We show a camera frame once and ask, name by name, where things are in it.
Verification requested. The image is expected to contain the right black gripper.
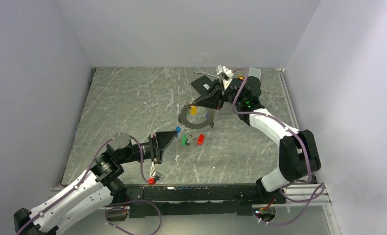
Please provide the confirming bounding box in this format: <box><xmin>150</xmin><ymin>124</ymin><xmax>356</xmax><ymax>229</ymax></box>
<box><xmin>194</xmin><ymin>78</ymin><xmax>247</xmax><ymax>111</ymax></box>

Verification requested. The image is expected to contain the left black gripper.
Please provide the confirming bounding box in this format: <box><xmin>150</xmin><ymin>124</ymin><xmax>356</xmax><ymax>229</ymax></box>
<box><xmin>118</xmin><ymin>129</ymin><xmax>178</xmax><ymax>164</ymax></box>

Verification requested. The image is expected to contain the yellow key tag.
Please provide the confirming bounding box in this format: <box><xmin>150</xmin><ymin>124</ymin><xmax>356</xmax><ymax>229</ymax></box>
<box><xmin>190</xmin><ymin>106</ymin><xmax>197</xmax><ymax>115</ymax></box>

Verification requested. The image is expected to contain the green key tag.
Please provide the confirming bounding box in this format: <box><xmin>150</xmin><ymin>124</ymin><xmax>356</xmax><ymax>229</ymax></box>
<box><xmin>182</xmin><ymin>135</ymin><xmax>188</xmax><ymax>145</ymax></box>

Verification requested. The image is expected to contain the red key tag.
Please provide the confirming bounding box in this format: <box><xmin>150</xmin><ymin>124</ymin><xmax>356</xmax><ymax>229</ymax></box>
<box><xmin>197</xmin><ymin>134</ymin><xmax>205</xmax><ymax>145</ymax></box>

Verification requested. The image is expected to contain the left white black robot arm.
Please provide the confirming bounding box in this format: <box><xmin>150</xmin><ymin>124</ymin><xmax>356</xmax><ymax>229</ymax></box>
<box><xmin>14</xmin><ymin>130</ymin><xmax>178</xmax><ymax>235</ymax></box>

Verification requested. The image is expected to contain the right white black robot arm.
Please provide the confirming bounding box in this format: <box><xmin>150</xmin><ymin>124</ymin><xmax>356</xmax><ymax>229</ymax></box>
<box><xmin>181</xmin><ymin>75</ymin><xmax>321</xmax><ymax>203</ymax></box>

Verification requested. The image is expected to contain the black box with white label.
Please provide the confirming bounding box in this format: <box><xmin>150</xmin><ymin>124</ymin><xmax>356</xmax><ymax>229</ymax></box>
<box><xmin>191</xmin><ymin>75</ymin><xmax>217</xmax><ymax>95</ymax></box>

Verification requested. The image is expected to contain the silver wrench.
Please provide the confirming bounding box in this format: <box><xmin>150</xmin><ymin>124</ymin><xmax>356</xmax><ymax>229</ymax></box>
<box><xmin>194</xmin><ymin>68</ymin><xmax>219</xmax><ymax>78</ymax></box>

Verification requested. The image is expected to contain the clear plastic container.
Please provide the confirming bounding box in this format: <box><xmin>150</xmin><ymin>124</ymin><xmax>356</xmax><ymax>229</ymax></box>
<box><xmin>248</xmin><ymin>68</ymin><xmax>261</xmax><ymax>80</ymax></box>

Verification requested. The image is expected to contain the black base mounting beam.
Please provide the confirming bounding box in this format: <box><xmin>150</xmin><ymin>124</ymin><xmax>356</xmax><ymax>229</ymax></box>
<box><xmin>107</xmin><ymin>183</ymin><xmax>286</xmax><ymax>218</ymax></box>

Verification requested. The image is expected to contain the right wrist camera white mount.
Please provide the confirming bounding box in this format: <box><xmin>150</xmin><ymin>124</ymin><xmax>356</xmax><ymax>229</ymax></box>
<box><xmin>216</xmin><ymin>65</ymin><xmax>234</xmax><ymax>90</ymax></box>

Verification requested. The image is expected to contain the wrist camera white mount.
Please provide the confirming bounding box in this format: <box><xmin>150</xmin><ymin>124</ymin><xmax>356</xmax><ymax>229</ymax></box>
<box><xmin>216</xmin><ymin>65</ymin><xmax>234</xmax><ymax>90</ymax></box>
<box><xmin>148</xmin><ymin>162</ymin><xmax>165</xmax><ymax>185</ymax></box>

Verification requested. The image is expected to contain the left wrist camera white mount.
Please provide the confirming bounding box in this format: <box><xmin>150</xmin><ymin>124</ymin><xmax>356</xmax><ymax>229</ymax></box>
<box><xmin>148</xmin><ymin>162</ymin><xmax>165</xmax><ymax>185</ymax></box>

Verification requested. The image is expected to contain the aluminium frame rail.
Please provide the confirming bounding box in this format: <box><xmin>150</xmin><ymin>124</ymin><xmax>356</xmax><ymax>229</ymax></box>
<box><xmin>282</xmin><ymin>183</ymin><xmax>331</xmax><ymax>207</ymax></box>

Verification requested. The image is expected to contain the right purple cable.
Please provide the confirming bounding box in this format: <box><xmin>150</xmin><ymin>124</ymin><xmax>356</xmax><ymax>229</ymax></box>
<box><xmin>231</xmin><ymin>68</ymin><xmax>325</xmax><ymax>227</ymax></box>

